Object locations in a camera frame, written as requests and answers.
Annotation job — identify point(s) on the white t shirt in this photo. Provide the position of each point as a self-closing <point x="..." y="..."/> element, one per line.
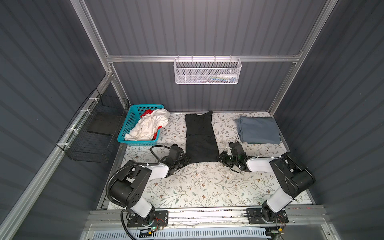
<point x="135" y="133"/>

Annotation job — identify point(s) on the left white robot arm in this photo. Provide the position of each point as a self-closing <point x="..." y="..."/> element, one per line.
<point x="126" y="186"/>

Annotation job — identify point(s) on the teal plastic laundry basket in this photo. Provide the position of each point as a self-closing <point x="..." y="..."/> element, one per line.
<point x="134" y="115"/>

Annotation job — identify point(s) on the black t shirt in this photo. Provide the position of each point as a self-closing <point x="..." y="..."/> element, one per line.
<point x="201" y="144"/>

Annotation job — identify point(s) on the red t shirt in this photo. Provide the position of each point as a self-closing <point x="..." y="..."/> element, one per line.
<point x="152" y="121"/>

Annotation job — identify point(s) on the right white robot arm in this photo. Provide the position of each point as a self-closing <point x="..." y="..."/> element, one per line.
<point x="291" y="174"/>

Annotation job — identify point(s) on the floral patterned table mat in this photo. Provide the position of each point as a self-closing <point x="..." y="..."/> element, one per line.
<point x="208" y="184"/>

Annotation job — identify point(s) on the folded blue-grey t shirt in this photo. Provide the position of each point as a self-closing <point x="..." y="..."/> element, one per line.
<point x="254" y="130"/>

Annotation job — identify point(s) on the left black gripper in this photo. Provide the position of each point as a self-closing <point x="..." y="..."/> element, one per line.
<point x="186" y="161"/>

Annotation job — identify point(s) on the white perforated cable tray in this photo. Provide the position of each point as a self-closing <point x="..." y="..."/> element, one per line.
<point x="244" y="233"/>

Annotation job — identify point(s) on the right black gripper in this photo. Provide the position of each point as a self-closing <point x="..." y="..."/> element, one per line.
<point x="222" y="158"/>

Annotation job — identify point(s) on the black wire mesh basket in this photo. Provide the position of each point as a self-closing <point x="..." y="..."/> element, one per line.
<point x="93" y="137"/>

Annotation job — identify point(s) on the white wire mesh basket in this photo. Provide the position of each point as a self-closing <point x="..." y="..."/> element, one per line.
<point x="207" y="71"/>

